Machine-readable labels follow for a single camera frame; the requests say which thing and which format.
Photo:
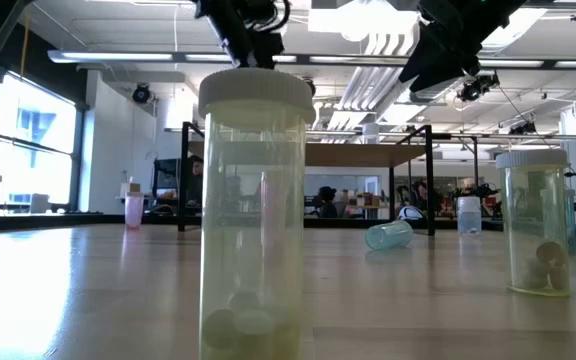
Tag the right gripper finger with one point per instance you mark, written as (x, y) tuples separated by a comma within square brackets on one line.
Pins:
[(453, 72), (425, 52)]

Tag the pink-base vial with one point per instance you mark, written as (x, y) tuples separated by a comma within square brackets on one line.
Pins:
[(371, 131)]

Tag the tall yellow medicine bottle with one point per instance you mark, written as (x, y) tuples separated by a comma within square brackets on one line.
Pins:
[(253, 200)]

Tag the white ceiling fixture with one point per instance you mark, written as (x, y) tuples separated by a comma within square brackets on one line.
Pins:
[(358, 20)]

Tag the black ceiling device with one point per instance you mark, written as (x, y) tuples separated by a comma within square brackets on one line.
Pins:
[(523, 127)]

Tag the person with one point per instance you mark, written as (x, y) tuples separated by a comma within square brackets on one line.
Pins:
[(196, 172), (420, 190), (327, 196), (468, 186)]

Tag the black and white ball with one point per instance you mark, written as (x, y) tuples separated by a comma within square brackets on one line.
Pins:
[(410, 213)]

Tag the black computer monitor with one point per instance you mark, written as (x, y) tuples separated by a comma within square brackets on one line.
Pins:
[(165, 177)]

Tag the small cardboard box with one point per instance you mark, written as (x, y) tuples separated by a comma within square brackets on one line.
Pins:
[(130, 187)]

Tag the large window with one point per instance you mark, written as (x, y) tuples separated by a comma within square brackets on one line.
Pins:
[(33, 150)]

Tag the black ceiling camera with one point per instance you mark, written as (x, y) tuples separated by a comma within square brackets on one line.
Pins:
[(478, 87), (141, 93), (312, 87)]

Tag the black metal rack frame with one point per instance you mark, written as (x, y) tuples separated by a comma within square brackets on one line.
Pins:
[(476, 165)]

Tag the wooden shelf black frame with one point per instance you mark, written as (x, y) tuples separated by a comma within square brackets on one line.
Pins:
[(358, 155)]

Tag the black aluminium table frame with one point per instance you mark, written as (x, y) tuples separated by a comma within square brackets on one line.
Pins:
[(43, 221)]

